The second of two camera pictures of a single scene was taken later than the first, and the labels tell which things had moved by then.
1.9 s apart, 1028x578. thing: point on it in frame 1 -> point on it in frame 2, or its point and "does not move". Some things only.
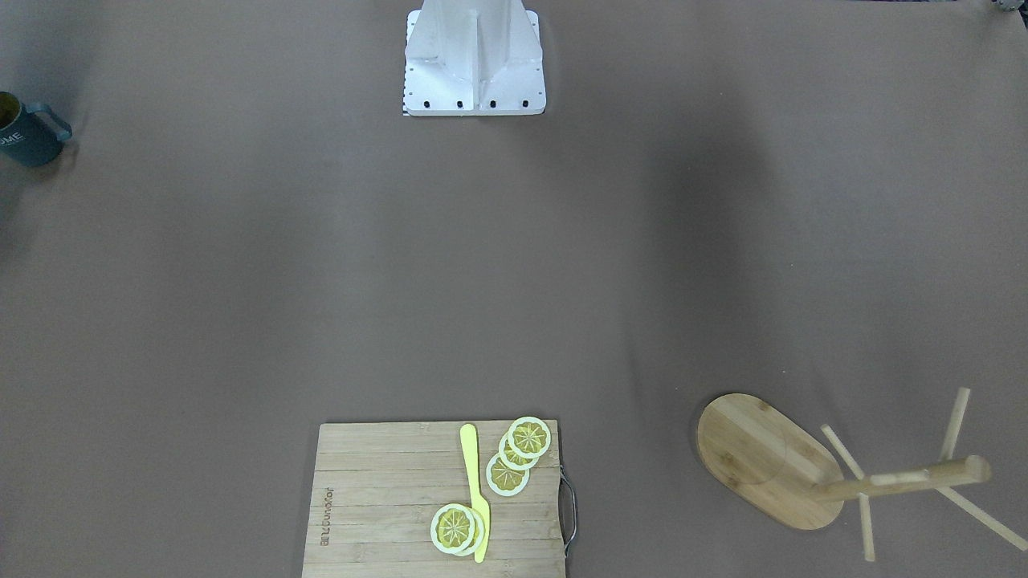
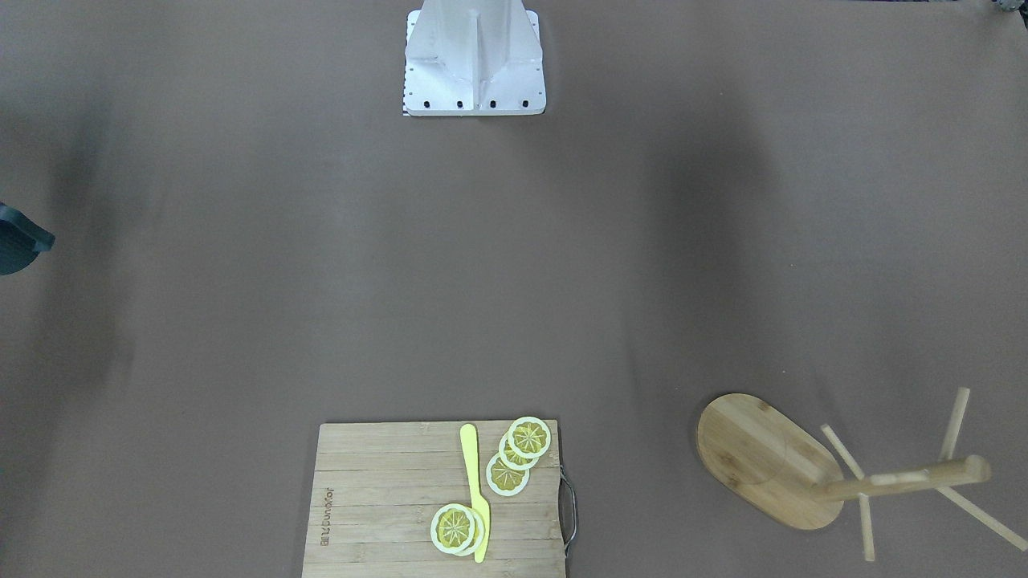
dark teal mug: [25, 138] -> [21, 241]
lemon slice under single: [479, 533] does not move
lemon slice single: [452, 528] does not move
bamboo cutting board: [377, 486] does not move
